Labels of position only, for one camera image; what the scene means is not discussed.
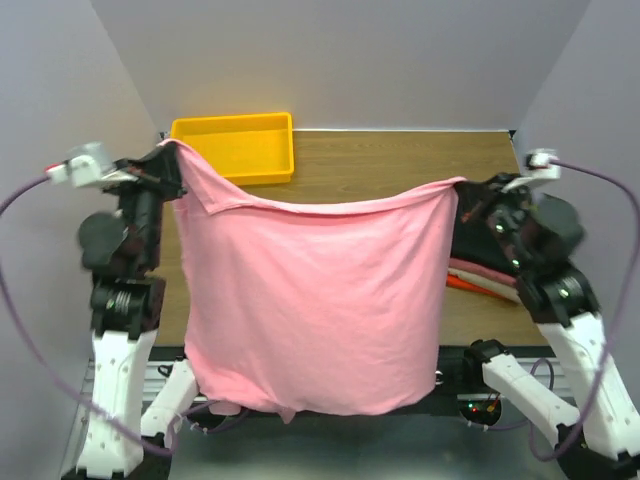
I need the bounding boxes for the beige folded t shirt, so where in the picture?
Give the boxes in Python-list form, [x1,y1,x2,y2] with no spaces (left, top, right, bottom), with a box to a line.
[448,273,521,303]

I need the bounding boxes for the orange folded t shirt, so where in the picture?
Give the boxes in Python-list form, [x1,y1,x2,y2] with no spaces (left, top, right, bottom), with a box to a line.
[446,274,492,295]

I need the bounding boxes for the dusty rose folded t shirt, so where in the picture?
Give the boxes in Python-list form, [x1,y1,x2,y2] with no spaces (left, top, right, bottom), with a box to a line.
[448,259,516,287]

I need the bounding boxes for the left aluminium rail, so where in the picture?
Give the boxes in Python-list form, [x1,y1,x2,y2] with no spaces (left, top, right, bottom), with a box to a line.
[91,142,175,341]

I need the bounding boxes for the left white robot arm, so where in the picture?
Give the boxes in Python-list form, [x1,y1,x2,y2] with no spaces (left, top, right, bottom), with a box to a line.
[63,141,198,479]

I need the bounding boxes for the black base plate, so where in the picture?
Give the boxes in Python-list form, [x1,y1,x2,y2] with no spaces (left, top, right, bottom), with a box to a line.
[164,345,556,417]

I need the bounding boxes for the black folded t shirt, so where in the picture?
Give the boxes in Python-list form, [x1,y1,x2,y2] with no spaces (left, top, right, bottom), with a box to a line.
[451,205,515,275]

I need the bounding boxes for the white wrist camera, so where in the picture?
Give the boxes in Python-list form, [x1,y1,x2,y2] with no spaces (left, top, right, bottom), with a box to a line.
[45,142,137,189]
[501,148,561,193]

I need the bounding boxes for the front aluminium rail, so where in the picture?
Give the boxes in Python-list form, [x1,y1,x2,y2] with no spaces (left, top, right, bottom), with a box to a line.
[84,355,506,401]

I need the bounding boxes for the pink t shirt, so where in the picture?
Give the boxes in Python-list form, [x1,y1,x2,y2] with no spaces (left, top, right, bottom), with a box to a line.
[173,142,458,421]

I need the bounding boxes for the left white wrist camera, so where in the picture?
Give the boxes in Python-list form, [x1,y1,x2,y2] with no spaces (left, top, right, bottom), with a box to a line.
[45,142,137,189]

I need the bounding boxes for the aluminium rail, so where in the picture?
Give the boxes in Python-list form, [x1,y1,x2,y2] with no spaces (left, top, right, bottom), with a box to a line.
[84,355,506,401]
[91,142,175,341]

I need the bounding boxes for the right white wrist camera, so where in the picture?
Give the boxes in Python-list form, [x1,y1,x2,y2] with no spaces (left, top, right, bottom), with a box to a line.
[501,148,561,193]

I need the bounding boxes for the yellow plastic bin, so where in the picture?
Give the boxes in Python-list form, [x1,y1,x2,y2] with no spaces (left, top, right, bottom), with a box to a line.
[170,112,295,186]

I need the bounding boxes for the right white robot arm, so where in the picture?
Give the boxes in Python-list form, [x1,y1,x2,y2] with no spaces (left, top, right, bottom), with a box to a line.
[455,174,639,479]

